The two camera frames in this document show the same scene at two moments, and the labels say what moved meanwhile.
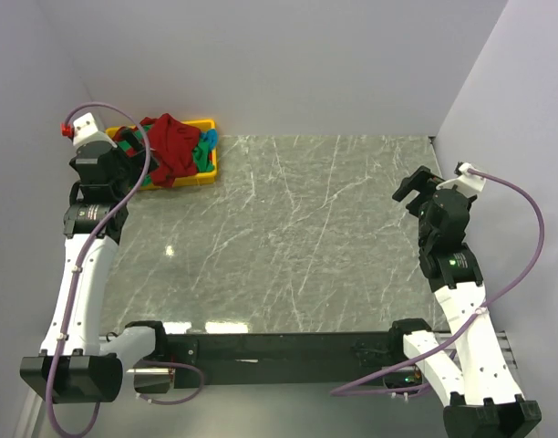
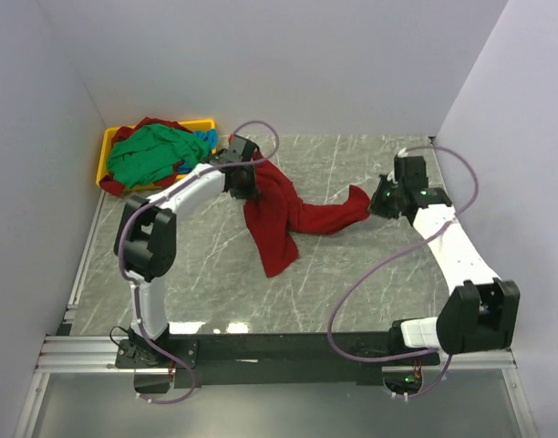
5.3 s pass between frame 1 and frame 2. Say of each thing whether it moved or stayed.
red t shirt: moved
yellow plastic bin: stayed
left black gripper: moved
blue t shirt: stayed
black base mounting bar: stayed
